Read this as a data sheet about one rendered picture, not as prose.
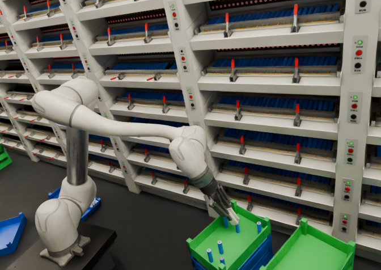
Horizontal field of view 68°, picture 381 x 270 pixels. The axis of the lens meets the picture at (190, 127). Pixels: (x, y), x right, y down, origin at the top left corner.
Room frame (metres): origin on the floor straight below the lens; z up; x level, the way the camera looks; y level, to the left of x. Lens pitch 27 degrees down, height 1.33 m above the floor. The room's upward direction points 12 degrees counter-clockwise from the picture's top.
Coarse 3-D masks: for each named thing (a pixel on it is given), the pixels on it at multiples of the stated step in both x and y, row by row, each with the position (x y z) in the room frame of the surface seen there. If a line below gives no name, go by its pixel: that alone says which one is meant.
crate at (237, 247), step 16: (240, 208) 0.97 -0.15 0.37; (240, 224) 0.92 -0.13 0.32; (256, 224) 0.91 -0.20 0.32; (192, 240) 0.85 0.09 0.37; (208, 240) 0.88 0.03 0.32; (224, 240) 0.86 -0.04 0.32; (240, 240) 0.84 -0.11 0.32; (256, 240) 0.79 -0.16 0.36; (224, 256) 0.78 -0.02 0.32; (240, 256) 0.73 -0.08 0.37
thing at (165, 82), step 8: (120, 56) 1.82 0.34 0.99; (128, 56) 1.77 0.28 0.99; (136, 56) 1.73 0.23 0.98; (144, 56) 1.69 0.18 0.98; (152, 56) 1.66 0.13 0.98; (160, 56) 1.62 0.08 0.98; (168, 56) 1.59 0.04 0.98; (104, 64) 1.77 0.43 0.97; (112, 64) 1.82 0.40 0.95; (96, 72) 1.71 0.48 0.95; (104, 72) 1.73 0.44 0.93; (104, 80) 1.68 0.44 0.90; (112, 80) 1.64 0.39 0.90; (120, 80) 1.60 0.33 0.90; (128, 80) 1.56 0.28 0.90; (136, 80) 1.53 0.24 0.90; (144, 80) 1.50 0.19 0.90; (152, 80) 1.46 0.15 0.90; (160, 80) 1.43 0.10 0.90; (168, 80) 1.40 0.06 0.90; (176, 80) 1.37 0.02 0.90; (168, 88) 1.40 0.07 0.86; (176, 88) 1.37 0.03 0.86
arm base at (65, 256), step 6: (78, 234) 1.10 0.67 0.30; (78, 240) 1.07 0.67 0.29; (84, 240) 1.09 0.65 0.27; (90, 240) 1.09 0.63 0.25; (72, 246) 1.03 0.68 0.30; (78, 246) 1.03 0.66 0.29; (42, 252) 1.05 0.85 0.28; (48, 252) 1.02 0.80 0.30; (54, 252) 1.00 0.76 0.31; (60, 252) 1.00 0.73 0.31; (66, 252) 1.01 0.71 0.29; (72, 252) 1.01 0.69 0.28; (78, 252) 1.00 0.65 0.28; (48, 258) 1.02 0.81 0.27; (54, 258) 1.00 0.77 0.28; (60, 258) 0.99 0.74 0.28; (66, 258) 0.99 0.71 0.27; (60, 264) 0.96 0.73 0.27; (66, 264) 0.97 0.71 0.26
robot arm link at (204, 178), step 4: (208, 168) 0.92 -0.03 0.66; (204, 172) 0.89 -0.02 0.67; (208, 172) 0.90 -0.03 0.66; (212, 172) 0.92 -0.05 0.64; (200, 176) 0.89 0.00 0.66; (204, 176) 0.89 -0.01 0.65; (208, 176) 0.89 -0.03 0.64; (212, 176) 0.90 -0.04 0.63; (192, 180) 0.90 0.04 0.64; (196, 180) 0.89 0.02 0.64; (200, 180) 0.88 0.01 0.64; (204, 180) 0.88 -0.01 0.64; (208, 180) 0.89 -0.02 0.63; (196, 184) 0.89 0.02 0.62; (200, 184) 0.89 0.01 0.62; (204, 184) 0.88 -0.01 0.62
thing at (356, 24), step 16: (352, 0) 0.90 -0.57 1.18; (352, 16) 0.90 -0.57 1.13; (368, 16) 0.88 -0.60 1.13; (352, 32) 0.90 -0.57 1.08; (368, 32) 0.87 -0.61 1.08; (368, 48) 0.87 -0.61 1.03; (368, 64) 0.87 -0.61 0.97; (352, 80) 0.89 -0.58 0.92; (368, 80) 0.87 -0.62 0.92; (368, 96) 0.86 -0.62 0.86; (368, 112) 0.86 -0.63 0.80; (352, 128) 0.89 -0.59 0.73; (336, 176) 0.91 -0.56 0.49; (352, 176) 0.88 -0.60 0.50; (336, 192) 0.91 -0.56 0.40; (336, 208) 0.91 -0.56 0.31; (352, 208) 0.87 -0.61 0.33; (336, 224) 0.91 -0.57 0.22; (352, 224) 0.87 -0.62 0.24; (352, 240) 0.86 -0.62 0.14
